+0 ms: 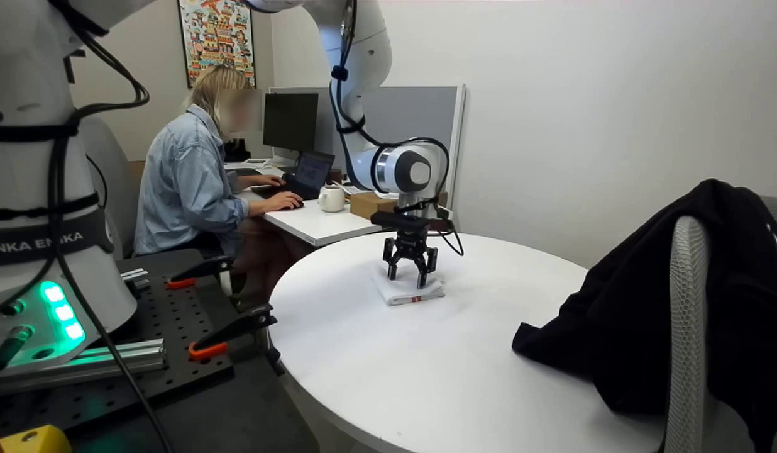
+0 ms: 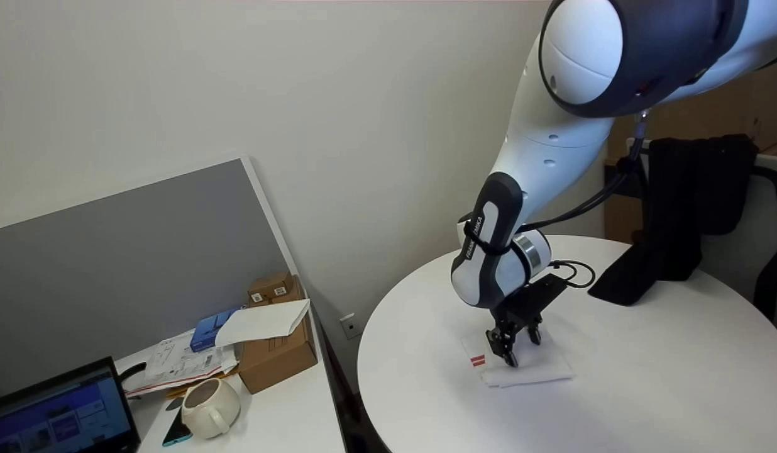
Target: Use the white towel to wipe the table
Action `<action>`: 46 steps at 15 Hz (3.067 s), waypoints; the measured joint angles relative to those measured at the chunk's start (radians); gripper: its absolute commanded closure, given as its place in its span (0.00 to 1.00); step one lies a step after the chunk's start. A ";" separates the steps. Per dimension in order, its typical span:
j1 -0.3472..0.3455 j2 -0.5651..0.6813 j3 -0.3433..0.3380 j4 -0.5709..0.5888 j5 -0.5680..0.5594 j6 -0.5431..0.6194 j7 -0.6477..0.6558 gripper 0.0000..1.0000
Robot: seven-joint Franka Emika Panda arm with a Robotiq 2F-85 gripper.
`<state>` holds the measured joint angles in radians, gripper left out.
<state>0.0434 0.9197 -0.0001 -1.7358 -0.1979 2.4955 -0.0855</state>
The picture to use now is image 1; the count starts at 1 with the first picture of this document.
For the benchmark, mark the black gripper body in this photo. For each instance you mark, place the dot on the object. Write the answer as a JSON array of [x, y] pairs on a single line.
[[410, 226]]

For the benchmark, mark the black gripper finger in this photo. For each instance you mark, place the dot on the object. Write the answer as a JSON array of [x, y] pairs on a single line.
[[390, 258], [427, 265]]

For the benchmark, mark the white towel with red stripes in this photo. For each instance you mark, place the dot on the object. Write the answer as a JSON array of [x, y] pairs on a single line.
[[407, 291]]

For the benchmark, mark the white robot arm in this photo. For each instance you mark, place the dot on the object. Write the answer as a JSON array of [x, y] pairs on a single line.
[[52, 213]]

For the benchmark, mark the cardboard box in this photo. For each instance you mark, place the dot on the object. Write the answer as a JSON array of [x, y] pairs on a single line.
[[365, 204]]

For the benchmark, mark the white desk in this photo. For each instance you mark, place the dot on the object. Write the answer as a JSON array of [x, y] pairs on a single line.
[[307, 223]]

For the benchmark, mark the white mug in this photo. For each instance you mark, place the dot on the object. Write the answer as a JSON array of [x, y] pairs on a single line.
[[330, 199]]

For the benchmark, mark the black laptop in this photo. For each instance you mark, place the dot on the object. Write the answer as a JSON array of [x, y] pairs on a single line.
[[305, 180]]

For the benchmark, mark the black computer monitor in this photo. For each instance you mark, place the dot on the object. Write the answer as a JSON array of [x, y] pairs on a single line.
[[291, 121]]

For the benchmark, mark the black orange clamp lower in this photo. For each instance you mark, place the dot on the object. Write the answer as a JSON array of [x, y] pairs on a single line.
[[218, 343]]

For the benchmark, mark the black orange clamp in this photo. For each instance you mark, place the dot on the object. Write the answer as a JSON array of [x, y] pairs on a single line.
[[199, 273], [218, 343]]

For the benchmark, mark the black orange clamp upper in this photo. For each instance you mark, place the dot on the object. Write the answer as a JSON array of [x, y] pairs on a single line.
[[199, 273]]

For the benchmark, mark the seated person in blue shirt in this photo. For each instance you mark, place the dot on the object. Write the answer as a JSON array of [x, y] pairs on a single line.
[[188, 199]]

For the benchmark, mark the black perforated mounting board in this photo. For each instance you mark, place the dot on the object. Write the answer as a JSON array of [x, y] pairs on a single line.
[[67, 375]]

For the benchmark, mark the yellow box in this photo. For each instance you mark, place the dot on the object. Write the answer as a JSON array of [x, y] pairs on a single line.
[[43, 438]]

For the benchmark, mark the colourful wall poster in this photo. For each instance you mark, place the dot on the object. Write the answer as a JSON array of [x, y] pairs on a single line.
[[216, 33]]

